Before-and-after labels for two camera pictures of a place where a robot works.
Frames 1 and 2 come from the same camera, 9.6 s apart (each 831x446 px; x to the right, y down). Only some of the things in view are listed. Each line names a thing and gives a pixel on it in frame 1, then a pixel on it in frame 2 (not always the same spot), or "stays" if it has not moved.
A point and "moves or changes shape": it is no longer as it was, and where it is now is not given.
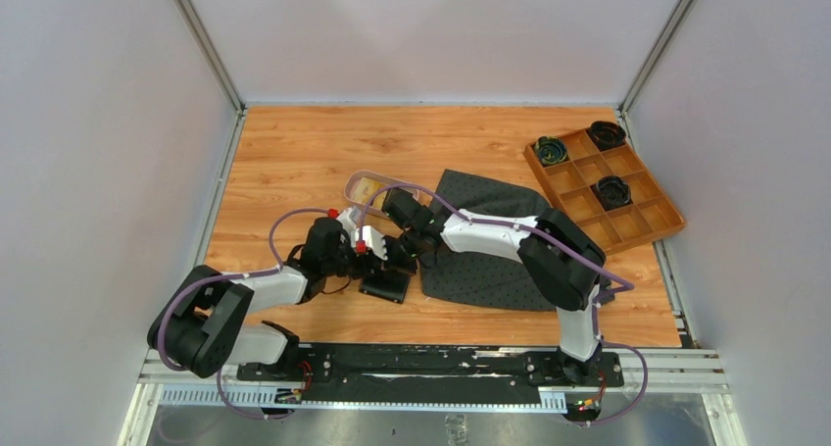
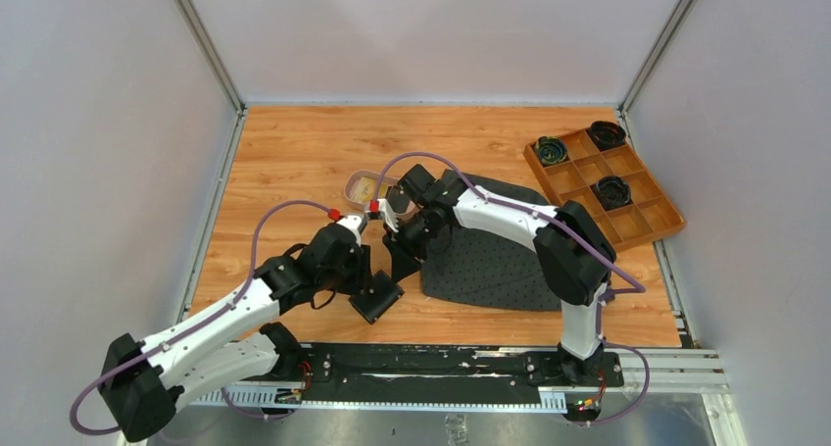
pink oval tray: (409, 188) moves or changes shape
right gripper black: (392, 264) stays
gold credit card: (366, 188) stays
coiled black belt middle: (612, 192) stays
